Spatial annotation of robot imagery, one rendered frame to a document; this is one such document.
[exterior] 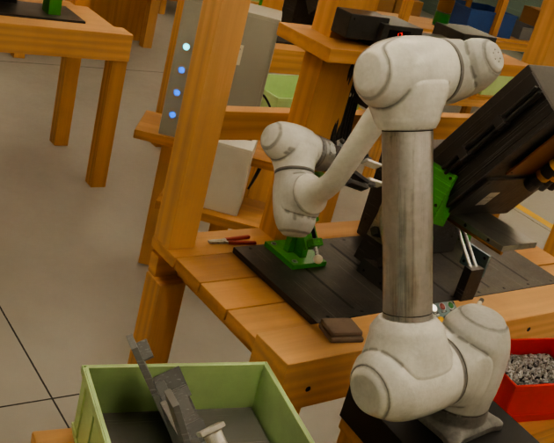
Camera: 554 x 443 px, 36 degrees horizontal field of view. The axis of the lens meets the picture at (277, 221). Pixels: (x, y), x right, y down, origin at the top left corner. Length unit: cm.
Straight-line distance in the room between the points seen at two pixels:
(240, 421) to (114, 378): 30
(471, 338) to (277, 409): 44
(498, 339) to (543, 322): 98
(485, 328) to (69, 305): 236
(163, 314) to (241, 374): 73
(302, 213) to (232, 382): 45
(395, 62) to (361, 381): 62
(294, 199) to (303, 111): 55
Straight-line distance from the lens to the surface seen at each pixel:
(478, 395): 189
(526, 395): 234
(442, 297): 265
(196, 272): 241
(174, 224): 246
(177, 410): 146
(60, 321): 373
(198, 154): 239
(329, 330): 221
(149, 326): 263
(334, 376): 222
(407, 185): 166
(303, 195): 207
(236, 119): 253
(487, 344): 184
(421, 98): 164
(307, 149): 216
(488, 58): 175
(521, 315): 273
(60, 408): 326
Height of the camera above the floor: 200
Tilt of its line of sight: 23 degrees down
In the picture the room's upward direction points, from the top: 15 degrees clockwise
